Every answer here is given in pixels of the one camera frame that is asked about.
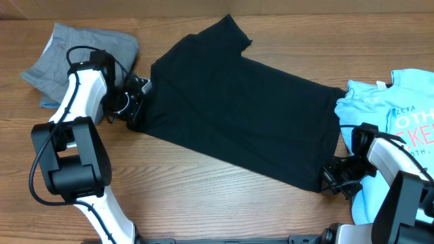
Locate black t-shirt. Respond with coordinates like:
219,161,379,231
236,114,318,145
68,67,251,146
130,16,344,192

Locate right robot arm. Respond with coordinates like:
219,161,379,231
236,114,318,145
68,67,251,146
316,123,433,244

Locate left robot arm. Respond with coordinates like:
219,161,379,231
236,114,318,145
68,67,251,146
28,47,152,244

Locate folded grey shorts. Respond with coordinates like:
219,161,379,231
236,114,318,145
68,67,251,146
21,23,139,108

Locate light blue printed t-shirt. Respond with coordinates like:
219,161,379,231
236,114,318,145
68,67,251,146
334,68,434,225

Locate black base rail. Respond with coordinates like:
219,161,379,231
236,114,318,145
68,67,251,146
140,235,321,244

